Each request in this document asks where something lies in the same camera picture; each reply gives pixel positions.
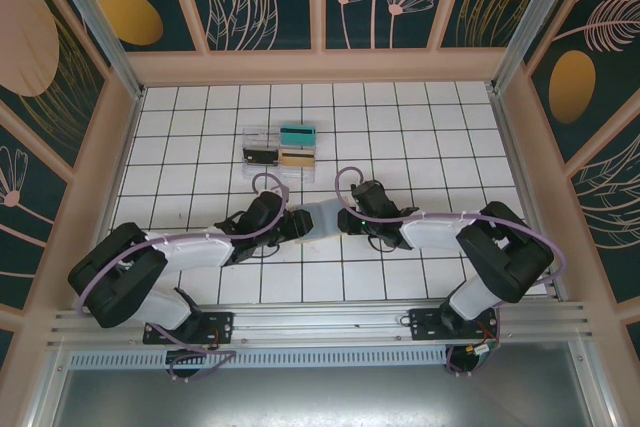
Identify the long aluminium base rail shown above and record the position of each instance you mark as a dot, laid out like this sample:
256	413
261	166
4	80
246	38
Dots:
325	322

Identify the teal credit card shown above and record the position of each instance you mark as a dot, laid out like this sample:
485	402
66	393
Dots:
297	136

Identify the beige leather card holder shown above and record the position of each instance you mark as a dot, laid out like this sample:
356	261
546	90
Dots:
325	219

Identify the aluminium side rail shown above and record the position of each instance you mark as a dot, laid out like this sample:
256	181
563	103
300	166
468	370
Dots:
527	197

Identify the gold credit card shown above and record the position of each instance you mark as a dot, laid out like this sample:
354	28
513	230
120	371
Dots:
297	159

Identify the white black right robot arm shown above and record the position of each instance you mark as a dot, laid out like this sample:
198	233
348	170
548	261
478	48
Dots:
435	236

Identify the black credit card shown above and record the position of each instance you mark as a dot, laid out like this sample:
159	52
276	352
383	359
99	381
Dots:
257	156

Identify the aluminium frame post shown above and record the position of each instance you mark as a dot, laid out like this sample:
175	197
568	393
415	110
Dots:
540	17
95	22

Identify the galvanised metal sheet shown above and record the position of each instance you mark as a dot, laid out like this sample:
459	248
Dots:
325	397

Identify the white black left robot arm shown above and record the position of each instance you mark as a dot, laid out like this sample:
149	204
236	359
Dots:
190	252

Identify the clear acrylic card organizer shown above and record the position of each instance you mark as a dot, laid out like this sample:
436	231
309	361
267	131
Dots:
260	134

